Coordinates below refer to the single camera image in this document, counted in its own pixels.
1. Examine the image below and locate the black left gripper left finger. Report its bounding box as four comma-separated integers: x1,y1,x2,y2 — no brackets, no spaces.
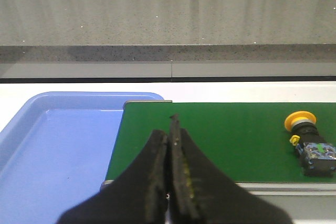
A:
57,130,167,223

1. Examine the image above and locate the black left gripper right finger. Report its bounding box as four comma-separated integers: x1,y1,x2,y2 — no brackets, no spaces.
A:
169,114,292,223

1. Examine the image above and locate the yellow mushroom push button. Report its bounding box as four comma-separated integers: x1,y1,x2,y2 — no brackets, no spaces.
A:
284,111,335,177

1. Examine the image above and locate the green conveyor belt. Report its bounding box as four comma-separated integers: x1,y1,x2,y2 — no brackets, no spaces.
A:
106,101,336,184

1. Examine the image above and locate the blue plastic tray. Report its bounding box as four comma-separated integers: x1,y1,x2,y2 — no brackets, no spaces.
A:
1,92,161,223

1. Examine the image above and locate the grey stone counter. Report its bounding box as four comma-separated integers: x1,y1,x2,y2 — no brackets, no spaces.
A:
1,0,335,81

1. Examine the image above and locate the aluminium conveyor frame rail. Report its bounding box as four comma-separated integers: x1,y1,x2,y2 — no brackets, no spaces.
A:
99,99,336,220

